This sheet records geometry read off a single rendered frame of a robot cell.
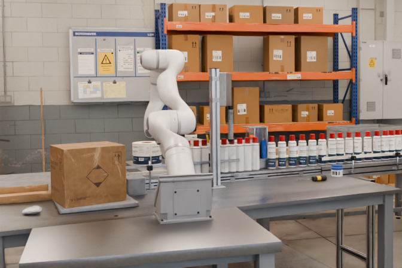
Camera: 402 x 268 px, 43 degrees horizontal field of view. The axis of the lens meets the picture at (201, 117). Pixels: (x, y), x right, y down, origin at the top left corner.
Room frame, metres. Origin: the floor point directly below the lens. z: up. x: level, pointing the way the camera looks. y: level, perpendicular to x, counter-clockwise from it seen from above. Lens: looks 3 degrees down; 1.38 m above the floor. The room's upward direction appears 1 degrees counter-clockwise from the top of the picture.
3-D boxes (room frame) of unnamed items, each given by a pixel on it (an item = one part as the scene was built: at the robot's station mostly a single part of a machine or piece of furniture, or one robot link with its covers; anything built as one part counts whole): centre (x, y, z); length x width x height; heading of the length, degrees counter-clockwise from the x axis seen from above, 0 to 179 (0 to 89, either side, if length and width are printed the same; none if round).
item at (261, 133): (3.23, -0.34, 1.01); 0.14 x 0.13 x 0.26; 111
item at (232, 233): (2.15, 0.25, 0.81); 0.90 x 0.90 x 0.04; 13
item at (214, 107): (2.87, -0.08, 1.16); 0.04 x 0.04 x 0.67; 21
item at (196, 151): (2.99, 0.03, 0.98); 0.05 x 0.05 x 0.20
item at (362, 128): (4.79, -1.54, 0.91); 0.60 x 0.40 x 0.22; 106
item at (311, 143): (3.28, -0.72, 0.98); 0.05 x 0.05 x 0.20
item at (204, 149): (3.01, -0.02, 0.98); 0.05 x 0.05 x 0.20
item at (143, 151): (3.48, 0.37, 0.95); 0.20 x 0.20 x 0.14
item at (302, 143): (3.25, -0.65, 0.98); 0.05 x 0.05 x 0.20
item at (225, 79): (2.95, -0.11, 1.38); 0.17 x 0.10 x 0.19; 166
